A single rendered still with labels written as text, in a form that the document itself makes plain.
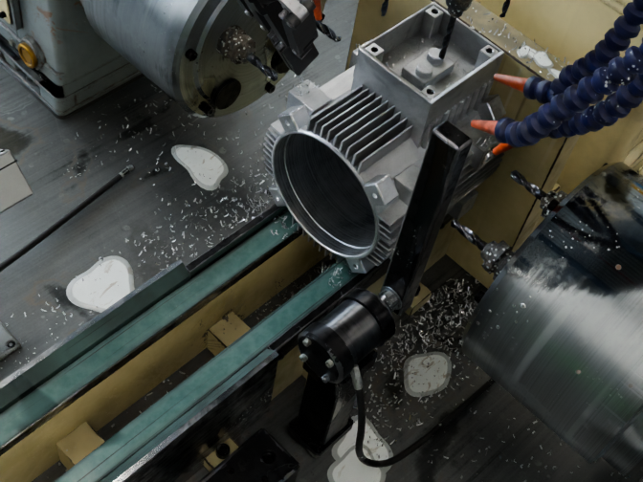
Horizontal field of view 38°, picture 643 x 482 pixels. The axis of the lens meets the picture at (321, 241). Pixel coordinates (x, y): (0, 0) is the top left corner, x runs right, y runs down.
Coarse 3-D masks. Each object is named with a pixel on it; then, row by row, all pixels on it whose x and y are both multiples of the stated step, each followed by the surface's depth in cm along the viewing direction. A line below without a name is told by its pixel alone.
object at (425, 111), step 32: (416, 32) 102; (384, 64) 95; (416, 64) 98; (448, 64) 99; (480, 64) 99; (384, 96) 97; (416, 96) 93; (448, 96) 94; (480, 96) 101; (416, 128) 96
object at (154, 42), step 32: (96, 0) 108; (128, 0) 104; (160, 0) 102; (192, 0) 100; (224, 0) 101; (96, 32) 115; (128, 32) 106; (160, 32) 103; (192, 32) 101; (224, 32) 105; (256, 32) 110; (160, 64) 105; (192, 64) 105; (224, 64) 109; (192, 96) 109; (224, 96) 112; (256, 96) 120
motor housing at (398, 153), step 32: (352, 96) 98; (320, 128) 95; (352, 128) 95; (384, 128) 96; (288, 160) 106; (320, 160) 109; (352, 160) 93; (384, 160) 95; (416, 160) 98; (288, 192) 107; (320, 192) 109; (352, 192) 111; (320, 224) 108; (352, 224) 108; (384, 224) 96; (352, 256) 103; (384, 256) 99
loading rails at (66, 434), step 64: (256, 256) 107; (320, 256) 121; (128, 320) 100; (192, 320) 104; (0, 384) 92; (64, 384) 95; (128, 384) 103; (192, 384) 96; (256, 384) 99; (0, 448) 90; (64, 448) 98; (128, 448) 92; (192, 448) 97
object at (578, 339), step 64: (576, 192) 85; (640, 192) 87; (512, 256) 85; (576, 256) 83; (640, 256) 82; (512, 320) 85; (576, 320) 82; (640, 320) 80; (512, 384) 90; (576, 384) 83; (640, 384) 80; (576, 448) 89; (640, 448) 83
